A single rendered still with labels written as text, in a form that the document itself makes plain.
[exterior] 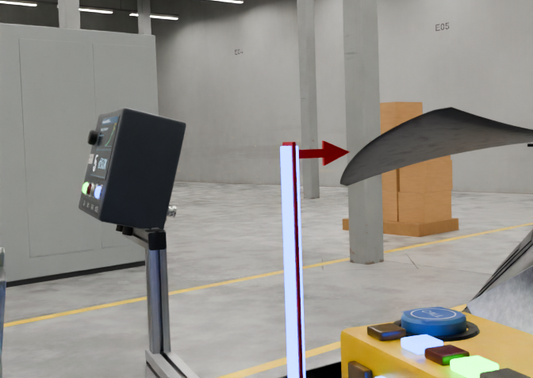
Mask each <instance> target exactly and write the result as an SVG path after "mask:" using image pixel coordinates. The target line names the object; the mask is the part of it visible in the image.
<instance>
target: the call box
mask: <svg viewBox="0 0 533 378"><path fill-rule="evenodd" d="M462 313H463V314H464V315H468V316H466V331H465V332H463V333H461V334H452V335H444V336H432V337H433V338H437V339H439V340H441V341H443V345H450V344H451V345H453V346H456V347H458V348H460V349H464V350H465V351H468V352H469V353H470V357H472V356H477V355H478V356H480V357H483V358H485V359H487V360H490V361H493V362H495V363H497V364H498V365H499V369H502V368H510V369H512V370H514V371H517V372H520V373H522V374H524V375H526V376H529V377H530V378H533V334H529V333H526V332H523V331H521V330H517V329H514V328H511V327H509V326H505V325H502V324H499V323H495V322H493V321H490V320H488V319H483V318H481V317H478V316H476V315H471V314H469V313H466V312H462ZM390 323H392V324H394V325H397V326H400V327H401V320H397V321H396V322H390ZM379 324H385V323H379ZM379 324H374V325H379ZM368 326H373V325H367V326H357V327H351V328H347V329H345V330H342V331H341V335H340V345H341V372H342V378H348V365H347V364H348V362H349V361H357V362H358V363H359V364H361V365H364V366H366V367H367V368H369V369H371V371H372V378H375V377H377V376H384V377H385V378H468V377H465V376H463V375H461V374H459V373H457V372H454V371H452V370H451V365H445V366H442V365H439V364H437V363H435V362H433V361H430V360H428V359H427V358H425V356H424V353H422V354H416V353H413V352H411V351H409V350H407V349H405V348H403V347H402V346H401V338H399V339H393V340H388V341H383V342H382V341H379V340H377V339H376V338H373V337H371V336H369V335H368V334H367V327H368Z"/></svg>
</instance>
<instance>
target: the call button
mask: <svg viewBox="0 0 533 378"><path fill-rule="evenodd" d="M401 312H403V313H404V314H403V315H402V316H401V327H402V328H404V329H405V330H406V332H409V333H412V334H420V335H423V334H427V335H431V336H444V335H452V334H461V333H463V332H465V331H466V316H468V315H464V314H463V313H461V312H460V311H456V310H452V309H447V308H444V307H424V308H417V309H412V310H409V311H401Z"/></svg>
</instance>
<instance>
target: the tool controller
mask: <svg viewBox="0 0 533 378"><path fill-rule="evenodd" d="M185 130H186V123H185V122H183V121H180V120H174V119H171V118H167V117H164V116H158V115H155V114H151V113H146V112H142V111H139V110H135V109H130V108H123V109H118V110H114V111H112V112H108V113H103V114H100V115H99V117H98V122H97V126H96V130H91V131H90V133H89V135H88V140H87V142H88V144H90V145H92V148H91V152H90V158H89V162H88V166H87V169H86V176H85V179H84V183H83V184H85V183H86V182H88V181H89V182H90V183H91V182H93V183H94V185H95V184H96V183H98V186H100V185H103V189H102V196H101V199H100V200H97V198H96V197H95V199H94V198H93V197H92V196H91V197H88V194H87V195H84V192H83V191H82V193H81V197H80V201H79V209H80V210H82V211H84V212H85V213H87V214H89V215H90V216H93V217H94V218H95V219H97V220H100V221H101V222H105V223H112V224H116V225H117V228H116V231H121V232H122V234H123V235H129V236H132V230H133V228H138V229H141V228H148V229H150V230H151V229H152V228H155V227H157V228H159V229H164V225H165V223H166V221H167V218H172V219H174V218H175V215H176V212H177V208H176V206H173V205H170V201H171V194H172V190H173V186H174V180H175V176H176V172H177V168H178V162H179V158H180V154H181V149H182V143H183V140H184V139H185ZM96 149H101V150H100V154H99V158H98V164H97V168H96V172H95V175H94V176H90V174H91V171H92V166H93V163H94V156H95V152H96Z"/></svg>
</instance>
